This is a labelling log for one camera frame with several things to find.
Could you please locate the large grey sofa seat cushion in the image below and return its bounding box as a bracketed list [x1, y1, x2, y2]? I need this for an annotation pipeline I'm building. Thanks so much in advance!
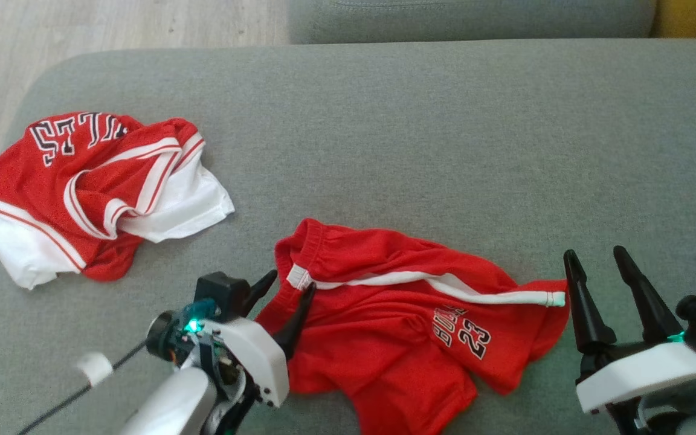
[0, 39, 696, 435]

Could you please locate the red basketball shorts number 23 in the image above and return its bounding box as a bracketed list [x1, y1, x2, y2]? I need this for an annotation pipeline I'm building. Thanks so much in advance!
[254, 217, 571, 435]

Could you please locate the thin black cable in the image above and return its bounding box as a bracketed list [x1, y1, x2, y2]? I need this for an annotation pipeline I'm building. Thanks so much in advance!
[17, 338, 150, 435]

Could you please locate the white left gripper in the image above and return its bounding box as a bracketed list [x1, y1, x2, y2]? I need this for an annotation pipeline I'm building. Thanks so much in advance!
[200, 269, 317, 407]

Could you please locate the white cable label tag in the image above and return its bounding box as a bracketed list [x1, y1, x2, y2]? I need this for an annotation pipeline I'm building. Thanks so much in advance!
[77, 352, 114, 387]

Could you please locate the yellow sofa backrest cushion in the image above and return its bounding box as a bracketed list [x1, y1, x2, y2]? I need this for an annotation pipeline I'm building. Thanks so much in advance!
[653, 0, 696, 39]

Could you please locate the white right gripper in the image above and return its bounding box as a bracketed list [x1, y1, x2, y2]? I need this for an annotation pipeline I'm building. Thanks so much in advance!
[564, 245, 696, 415]

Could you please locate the red and white basketball jersey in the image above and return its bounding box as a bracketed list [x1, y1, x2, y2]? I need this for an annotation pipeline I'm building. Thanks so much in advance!
[0, 111, 236, 290]

